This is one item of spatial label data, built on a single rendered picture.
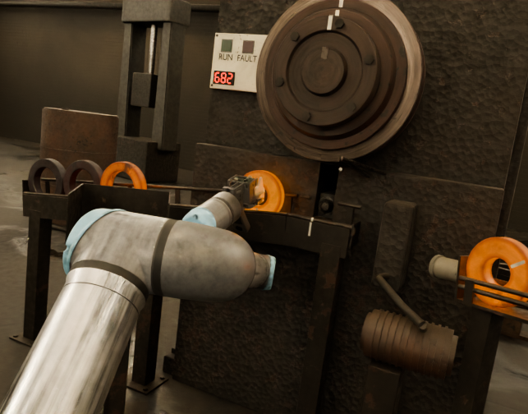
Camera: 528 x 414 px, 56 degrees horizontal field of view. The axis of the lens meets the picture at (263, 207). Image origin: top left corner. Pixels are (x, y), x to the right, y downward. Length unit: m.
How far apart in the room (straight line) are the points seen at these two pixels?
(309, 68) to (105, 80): 8.93
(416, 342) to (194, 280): 0.70
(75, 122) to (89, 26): 6.67
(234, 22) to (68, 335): 1.29
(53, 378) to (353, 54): 1.02
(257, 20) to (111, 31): 8.56
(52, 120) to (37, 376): 3.52
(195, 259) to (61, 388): 0.23
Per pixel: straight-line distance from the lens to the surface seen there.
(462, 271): 1.25
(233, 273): 0.74
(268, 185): 1.50
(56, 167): 2.02
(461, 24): 1.54
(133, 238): 0.72
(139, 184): 1.75
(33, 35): 11.64
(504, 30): 1.53
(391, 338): 1.28
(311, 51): 1.37
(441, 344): 1.27
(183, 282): 0.71
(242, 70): 1.68
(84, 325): 0.67
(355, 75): 1.32
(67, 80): 10.83
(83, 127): 4.01
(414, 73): 1.37
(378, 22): 1.39
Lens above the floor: 0.96
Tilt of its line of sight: 9 degrees down
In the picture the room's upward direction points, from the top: 7 degrees clockwise
